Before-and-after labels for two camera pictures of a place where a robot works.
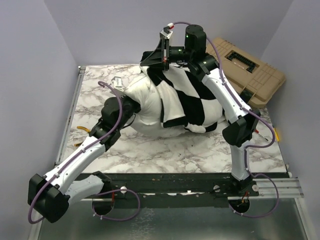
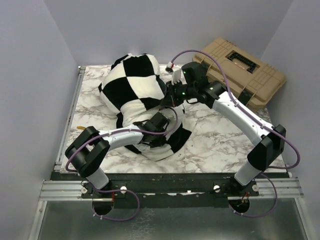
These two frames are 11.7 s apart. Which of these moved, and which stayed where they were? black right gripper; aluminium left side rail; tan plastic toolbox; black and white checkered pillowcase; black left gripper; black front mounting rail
Moved: black left gripper; black right gripper; black and white checkered pillowcase
Stayed: tan plastic toolbox; black front mounting rail; aluminium left side rail
